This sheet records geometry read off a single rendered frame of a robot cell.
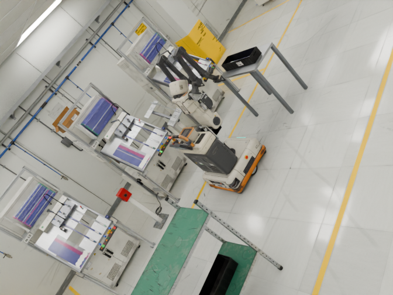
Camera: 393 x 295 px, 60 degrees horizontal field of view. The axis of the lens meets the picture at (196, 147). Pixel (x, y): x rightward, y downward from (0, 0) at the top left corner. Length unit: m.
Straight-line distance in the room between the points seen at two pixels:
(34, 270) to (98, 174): 1.86
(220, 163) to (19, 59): 4.04
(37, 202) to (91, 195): 1.92
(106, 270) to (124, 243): 0.42
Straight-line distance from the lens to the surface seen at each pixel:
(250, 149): 4.04
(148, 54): 5.59
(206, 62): 5.67
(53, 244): 4.73
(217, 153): 3.80
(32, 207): 4.75
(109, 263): 4.98
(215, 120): 3.98
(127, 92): 6.95
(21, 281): 6.45
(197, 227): 2.60
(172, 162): 5.30
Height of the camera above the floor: 2.39
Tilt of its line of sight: 25 degrees down
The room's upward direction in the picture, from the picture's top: 49 degrees counter-clockwise
